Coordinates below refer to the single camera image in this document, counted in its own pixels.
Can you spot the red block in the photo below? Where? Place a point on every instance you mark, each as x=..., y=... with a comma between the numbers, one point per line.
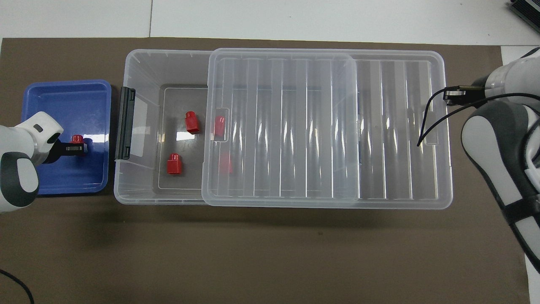
x=225, y=163
x=219, y=126
x=77, y=138
x=174, y=164
x=192, y=122

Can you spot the blue plastic tray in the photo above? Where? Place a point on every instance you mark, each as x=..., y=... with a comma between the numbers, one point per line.
x=63, y=105

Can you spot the grey ribbed device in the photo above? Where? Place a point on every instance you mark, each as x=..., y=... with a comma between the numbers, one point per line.
x=527, y=12

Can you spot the brown table mat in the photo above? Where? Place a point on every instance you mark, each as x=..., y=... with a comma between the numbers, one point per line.
x=253, y=253

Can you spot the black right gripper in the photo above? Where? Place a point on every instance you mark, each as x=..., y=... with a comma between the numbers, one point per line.
x=474, y=97

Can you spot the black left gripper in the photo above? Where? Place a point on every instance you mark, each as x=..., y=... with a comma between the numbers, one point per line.
x=57, y=153

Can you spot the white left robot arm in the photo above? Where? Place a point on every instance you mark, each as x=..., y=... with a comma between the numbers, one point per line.
x=17, y=169

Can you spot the black box latch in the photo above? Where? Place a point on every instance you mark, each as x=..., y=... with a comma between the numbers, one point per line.
x=125, y=122

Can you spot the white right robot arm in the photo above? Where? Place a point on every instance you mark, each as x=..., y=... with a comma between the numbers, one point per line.
x=485, y=135

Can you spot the clear ribbed plastic lid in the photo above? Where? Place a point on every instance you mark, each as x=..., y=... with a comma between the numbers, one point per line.
x=379, y=126

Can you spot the clear plastic storage box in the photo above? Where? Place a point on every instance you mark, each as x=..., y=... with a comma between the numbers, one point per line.
x=177, y=71

